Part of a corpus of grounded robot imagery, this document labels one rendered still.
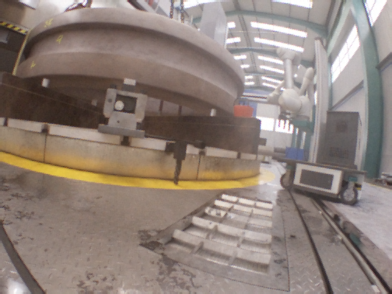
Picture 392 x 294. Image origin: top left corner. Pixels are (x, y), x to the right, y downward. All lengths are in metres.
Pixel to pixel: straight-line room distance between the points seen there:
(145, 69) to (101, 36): 0.74
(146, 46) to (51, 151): 1.51
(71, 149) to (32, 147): 0.39
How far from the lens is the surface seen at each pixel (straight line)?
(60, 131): 1.58
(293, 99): 1.95
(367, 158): 10.53
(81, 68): 2.19
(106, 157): 1.51
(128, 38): 2.37
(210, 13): 8.30
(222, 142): 2.16
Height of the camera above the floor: 0.33
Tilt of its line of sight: 1 degrees down
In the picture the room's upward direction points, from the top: 9 degrees clockwise
